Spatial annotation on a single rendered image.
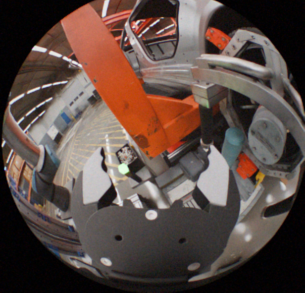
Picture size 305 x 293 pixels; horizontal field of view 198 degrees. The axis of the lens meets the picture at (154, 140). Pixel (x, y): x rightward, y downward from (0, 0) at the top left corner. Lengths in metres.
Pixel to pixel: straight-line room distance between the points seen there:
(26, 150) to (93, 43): 0.43
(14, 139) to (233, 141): 0.72
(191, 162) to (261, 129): 0.55
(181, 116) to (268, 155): 0.49
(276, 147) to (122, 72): 0.51
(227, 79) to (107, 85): 0.37
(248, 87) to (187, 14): 0.54
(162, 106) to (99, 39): 0.45
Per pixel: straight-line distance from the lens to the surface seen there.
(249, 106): 0.54
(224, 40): 0.39
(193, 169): 0.68
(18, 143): 0.40
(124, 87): 0.41
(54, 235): 0.62
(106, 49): 0.43
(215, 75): 0.21
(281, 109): 0.18
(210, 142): 0.32
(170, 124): 0.55
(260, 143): 0.28
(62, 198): 0.55
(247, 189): 0.92
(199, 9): 0.57
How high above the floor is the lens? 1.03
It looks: 43 degrees down
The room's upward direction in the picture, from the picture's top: 31 degrees counter-clockwise
